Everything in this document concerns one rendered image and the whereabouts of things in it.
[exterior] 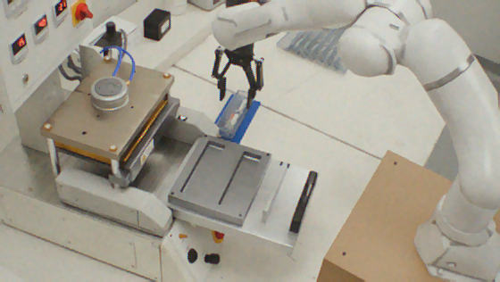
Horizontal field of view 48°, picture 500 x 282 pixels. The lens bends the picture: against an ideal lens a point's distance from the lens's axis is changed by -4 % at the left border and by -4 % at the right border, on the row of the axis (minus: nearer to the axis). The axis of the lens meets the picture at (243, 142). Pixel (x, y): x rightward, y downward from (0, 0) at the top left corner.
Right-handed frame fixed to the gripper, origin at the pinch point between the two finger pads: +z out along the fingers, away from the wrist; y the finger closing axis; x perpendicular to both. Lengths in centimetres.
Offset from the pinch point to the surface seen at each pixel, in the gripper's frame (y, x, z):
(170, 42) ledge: -31.4, 22.1, 5.0
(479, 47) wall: 86, 183, 72
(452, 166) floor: 82, 93, 86
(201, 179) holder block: 8.2, -44.9, -13.5
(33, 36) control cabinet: -26, -49, -43
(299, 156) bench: 22.3, -6.5, 9.8
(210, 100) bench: -10.0, 5.2, 9.6
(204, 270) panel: 13, -53, 7
